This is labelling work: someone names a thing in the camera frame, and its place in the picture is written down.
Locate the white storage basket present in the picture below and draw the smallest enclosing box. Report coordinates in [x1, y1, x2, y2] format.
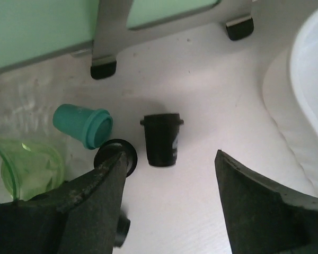
[262, 8, 318, 195]

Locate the green cutting board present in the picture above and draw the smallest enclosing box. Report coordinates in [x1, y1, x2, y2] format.
[0, 1, 219, 72]

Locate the green translucent cup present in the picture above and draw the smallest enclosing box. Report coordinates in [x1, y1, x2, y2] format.
[0, 138, 65, 203]

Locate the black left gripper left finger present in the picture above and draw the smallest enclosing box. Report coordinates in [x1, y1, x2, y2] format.
[0, 152, 128, 253]

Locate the black coffee capsule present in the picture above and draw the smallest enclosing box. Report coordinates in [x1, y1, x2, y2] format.
[93, 139, 138, 177]
[140, 113, 184, 167]

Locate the teal coffee capsule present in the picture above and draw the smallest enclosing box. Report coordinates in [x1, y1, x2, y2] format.
[52, 104, 113, 150]

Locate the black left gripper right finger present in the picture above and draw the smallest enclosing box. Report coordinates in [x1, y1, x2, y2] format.
[215, 150, 318, 253]

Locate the metal cutting board stand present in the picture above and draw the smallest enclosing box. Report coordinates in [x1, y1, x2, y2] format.
[77, 1, 254, 80]

